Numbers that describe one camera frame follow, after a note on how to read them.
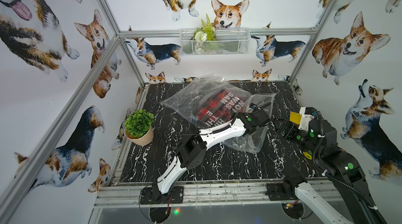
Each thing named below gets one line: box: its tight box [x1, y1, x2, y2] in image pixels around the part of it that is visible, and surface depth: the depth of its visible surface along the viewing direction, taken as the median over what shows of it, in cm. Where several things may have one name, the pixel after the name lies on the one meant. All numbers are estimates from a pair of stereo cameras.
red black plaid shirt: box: [196, 90, 247, 128], surface depth 97 cm
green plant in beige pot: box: [124, 109, 155, 147], surface depth 84 cm
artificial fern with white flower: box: [193, 13, 218, 42], surface depth 84 cm
